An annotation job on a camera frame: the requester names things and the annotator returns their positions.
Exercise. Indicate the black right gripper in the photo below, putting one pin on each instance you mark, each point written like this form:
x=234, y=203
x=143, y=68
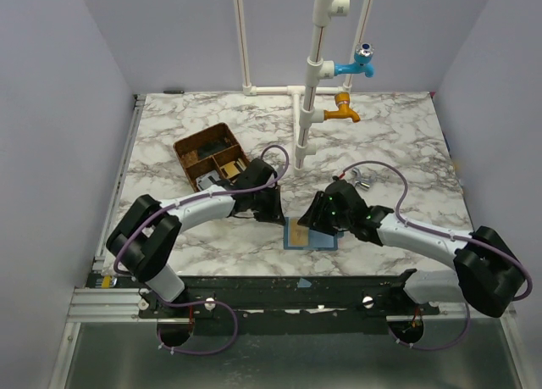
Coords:
x=319, y=211

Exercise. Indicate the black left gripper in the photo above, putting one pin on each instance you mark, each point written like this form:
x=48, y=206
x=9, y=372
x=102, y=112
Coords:
x=268, y=203

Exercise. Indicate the blue leather card holder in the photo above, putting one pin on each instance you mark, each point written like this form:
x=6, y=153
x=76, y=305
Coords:
x=318, y=241

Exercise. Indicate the gold card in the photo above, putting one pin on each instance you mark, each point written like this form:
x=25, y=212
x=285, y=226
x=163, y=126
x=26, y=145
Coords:
x=233, y=168
x=298, y=235

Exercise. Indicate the silver white card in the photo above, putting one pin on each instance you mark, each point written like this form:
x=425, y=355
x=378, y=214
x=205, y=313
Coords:
x=203, y=182

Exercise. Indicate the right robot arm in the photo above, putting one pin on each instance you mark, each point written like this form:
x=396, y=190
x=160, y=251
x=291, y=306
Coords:
x=480, y=269

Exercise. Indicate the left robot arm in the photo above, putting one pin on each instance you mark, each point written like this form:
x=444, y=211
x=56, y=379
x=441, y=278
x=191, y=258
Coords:
x=144, y=238

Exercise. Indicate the woven brown basket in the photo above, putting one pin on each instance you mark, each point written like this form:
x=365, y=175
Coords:
x=208, y=150

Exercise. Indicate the orange plastic faucet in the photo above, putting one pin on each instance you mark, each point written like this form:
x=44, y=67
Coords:
x=343, y=109

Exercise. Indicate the blue plastic faucet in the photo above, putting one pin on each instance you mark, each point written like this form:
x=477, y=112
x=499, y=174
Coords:
x=361, y=63

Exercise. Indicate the metal tap handle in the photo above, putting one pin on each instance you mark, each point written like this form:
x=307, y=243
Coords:
x=362, y=181

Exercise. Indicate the black mounting rail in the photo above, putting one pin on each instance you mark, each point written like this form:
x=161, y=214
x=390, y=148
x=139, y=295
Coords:
x=281, y=305

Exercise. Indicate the aluminium frame rail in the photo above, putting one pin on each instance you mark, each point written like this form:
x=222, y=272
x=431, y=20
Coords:
x=96, y=304

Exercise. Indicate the white pvc pipe frame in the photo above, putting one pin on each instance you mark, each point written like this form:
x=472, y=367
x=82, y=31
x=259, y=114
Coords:
x=320, y=87

